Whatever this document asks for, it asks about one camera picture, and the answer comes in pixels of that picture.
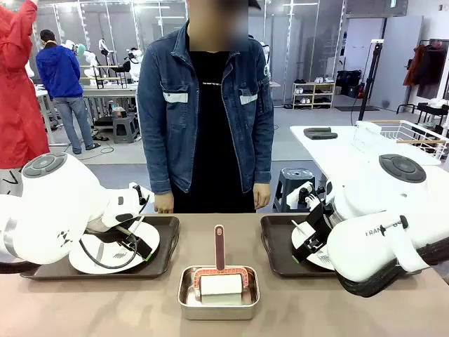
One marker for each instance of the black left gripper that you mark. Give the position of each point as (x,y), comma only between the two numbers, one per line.
(105,237)

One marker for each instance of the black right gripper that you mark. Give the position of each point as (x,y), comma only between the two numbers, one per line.
(319,224)

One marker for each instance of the white round plate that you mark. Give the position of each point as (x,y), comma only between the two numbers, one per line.
(317,263)
(151,234)

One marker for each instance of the brown serving tray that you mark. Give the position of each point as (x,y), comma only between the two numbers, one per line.
(277,245)
(165,245)

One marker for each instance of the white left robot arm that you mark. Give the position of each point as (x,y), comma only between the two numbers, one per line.
(52,210)

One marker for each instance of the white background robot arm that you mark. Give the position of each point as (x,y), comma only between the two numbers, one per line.
(135,63)
(102,47)
(79,49)

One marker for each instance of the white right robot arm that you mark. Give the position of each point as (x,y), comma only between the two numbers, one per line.
(368,200)

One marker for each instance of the person's right forearm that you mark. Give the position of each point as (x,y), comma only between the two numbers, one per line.
(156,165)

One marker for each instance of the person's left forearm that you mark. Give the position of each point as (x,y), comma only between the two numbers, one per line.
(263,154)

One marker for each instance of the person's right hand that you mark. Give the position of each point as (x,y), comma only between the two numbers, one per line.
(164,203)

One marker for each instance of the person's left hand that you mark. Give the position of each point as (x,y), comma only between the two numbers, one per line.
(262,196)

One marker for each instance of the white plastic utensil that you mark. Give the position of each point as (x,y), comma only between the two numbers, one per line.
(299,227)
(137,224)

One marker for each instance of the grey plastic stool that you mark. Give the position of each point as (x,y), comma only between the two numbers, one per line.
(294,182)
(124,128)

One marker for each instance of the metal rectangular tray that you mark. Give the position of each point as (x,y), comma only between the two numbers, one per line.
(217,312)

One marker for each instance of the white side table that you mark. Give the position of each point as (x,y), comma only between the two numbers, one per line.
(336,151)

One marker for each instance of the black folded cloth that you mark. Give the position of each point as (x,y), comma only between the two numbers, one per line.
(320,133)

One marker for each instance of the person in denim jacket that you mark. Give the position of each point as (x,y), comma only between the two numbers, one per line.
(168,123)

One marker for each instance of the wooden shoe rack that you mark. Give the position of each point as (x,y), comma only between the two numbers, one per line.
(314,94)

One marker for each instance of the grey workbench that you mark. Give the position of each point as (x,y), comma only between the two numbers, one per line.
(105,92)

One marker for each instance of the black bags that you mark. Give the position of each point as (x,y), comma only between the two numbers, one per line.
(349,82)

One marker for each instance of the black tripod stand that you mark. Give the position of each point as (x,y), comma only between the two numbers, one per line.
(369,84)

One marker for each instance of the black metal side table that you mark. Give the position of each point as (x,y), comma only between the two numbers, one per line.
(422,109)

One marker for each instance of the person in red coat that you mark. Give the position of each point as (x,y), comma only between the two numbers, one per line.
(17,105)

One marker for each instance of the person in blue jacket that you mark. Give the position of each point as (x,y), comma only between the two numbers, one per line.
(59,73)

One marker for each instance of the brown hanging coat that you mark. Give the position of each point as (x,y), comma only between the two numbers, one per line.
(413,68)

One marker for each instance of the dark hanging coat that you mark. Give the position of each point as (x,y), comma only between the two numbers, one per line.
(433,73)

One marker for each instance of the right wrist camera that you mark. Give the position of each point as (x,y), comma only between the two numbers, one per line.
(298,196)

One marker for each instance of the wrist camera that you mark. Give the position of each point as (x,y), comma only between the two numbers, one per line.
(138,193)
(298,196)

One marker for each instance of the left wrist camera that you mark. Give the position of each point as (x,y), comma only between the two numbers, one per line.
(138,193)

